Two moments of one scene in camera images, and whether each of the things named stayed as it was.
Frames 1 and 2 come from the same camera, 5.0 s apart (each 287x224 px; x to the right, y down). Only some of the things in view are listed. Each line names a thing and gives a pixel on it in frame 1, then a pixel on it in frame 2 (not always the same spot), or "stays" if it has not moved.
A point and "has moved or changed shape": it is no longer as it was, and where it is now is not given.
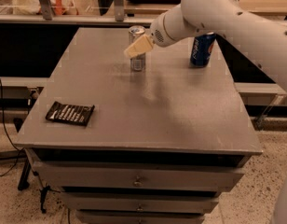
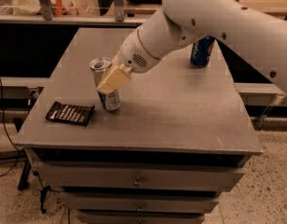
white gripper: x=157 y=32 to x=134 y=52
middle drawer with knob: x=141 y=203 stays
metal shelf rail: x=47 y=17 stays
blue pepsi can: x=201 y=49 stays
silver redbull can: x=135 y=33 has moved or changed shape
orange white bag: x=26 y=1 stays
